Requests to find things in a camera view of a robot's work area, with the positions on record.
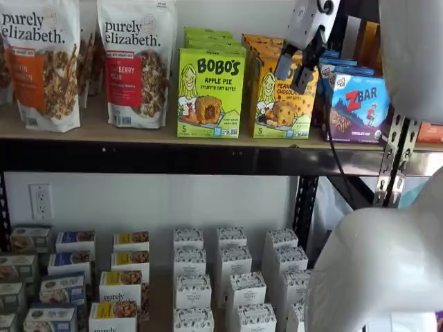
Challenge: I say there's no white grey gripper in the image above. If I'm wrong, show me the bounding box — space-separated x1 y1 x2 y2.
274 0 343 95

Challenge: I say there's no orange Bobo's peanut butter box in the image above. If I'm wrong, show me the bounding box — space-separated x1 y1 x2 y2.
244 41 284 104
253 55 320 140
241 33 286 46

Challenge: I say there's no green Bobo's apple pie box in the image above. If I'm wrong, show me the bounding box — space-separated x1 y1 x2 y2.
184 36 241 49
177 46 248 140
183 26 234 39

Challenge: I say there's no black metal shelf rack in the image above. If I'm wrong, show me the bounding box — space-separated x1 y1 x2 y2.
0 0 406 264

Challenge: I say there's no wooden shelf board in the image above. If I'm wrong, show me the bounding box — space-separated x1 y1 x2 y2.
413 140 443 153
0 93 394 153

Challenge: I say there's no adjacent metal shelf rack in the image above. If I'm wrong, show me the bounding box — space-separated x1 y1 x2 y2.
387 117 443 208

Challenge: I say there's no white organic pantry box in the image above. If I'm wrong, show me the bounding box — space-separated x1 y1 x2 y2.
272 245 309 276
217 226 248 250
236 302 278 332
172 306 215 332
286 299 308 332
172 246 208 278
280 268 313 305
172 227 205 250
226 271 268 308
219 245 253 277
264 228 300 252
174 274 213 311

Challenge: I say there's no yellow label granola box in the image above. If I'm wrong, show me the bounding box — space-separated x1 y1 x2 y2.
110 250 151 275
98 269 151 312
112 230 151 254
88 300 140 332

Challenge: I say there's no blue label granola box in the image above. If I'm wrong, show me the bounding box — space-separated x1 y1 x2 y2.
47 250 92 278
55 230 97 257
22 302 78 332
38 272 87 308

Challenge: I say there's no green label granola box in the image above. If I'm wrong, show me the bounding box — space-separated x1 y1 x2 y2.
10 225 53 256
0 253 39 284
0 312 19 332
0 281 26 315

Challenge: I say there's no white plastic sheet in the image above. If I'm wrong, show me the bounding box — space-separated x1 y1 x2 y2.
309 175 431 250

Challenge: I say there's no granola bag with red label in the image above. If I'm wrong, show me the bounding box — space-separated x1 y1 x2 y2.
96 0 178 130

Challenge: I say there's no granola bag with orange label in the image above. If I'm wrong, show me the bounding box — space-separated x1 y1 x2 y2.
0 0 82 133

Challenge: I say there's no white small cartons group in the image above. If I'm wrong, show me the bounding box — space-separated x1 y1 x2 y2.
148 262 176 332

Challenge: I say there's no granola bag with blue label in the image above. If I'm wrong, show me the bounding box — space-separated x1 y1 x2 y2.
0 33 15 107

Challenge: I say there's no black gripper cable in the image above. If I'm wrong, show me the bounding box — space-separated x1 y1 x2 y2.
313 64 357 212

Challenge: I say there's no white wall power outlet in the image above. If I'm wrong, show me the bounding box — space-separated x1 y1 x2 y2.
28 183 53 221

